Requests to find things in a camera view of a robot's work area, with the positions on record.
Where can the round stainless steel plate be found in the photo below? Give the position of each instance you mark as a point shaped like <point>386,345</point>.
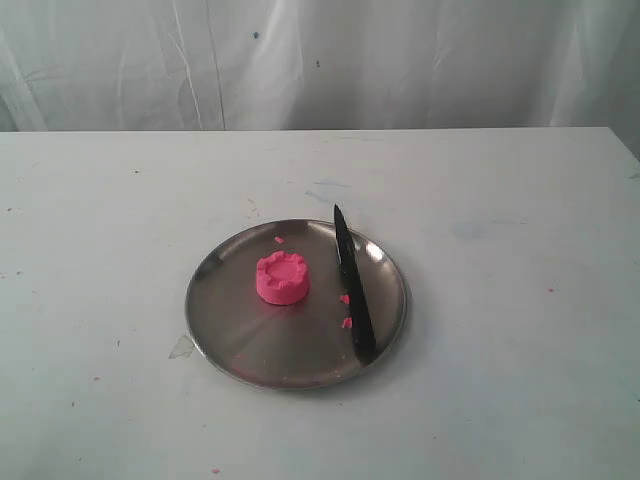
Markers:
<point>300,346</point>

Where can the black kitchen knife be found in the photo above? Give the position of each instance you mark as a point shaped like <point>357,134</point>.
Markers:
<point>363,336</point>

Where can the pink dough piece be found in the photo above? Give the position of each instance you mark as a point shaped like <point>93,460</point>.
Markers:
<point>282,279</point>

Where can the white backdrop curtain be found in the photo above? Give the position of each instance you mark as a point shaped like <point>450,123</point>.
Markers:
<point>234,65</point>

